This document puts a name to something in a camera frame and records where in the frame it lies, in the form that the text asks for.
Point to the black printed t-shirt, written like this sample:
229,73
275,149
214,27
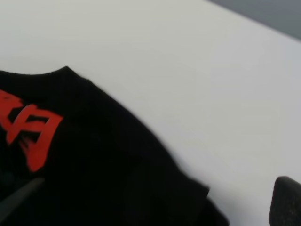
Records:
101,165

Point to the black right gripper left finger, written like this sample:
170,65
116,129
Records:
12,202

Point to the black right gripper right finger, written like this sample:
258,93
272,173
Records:
285,208

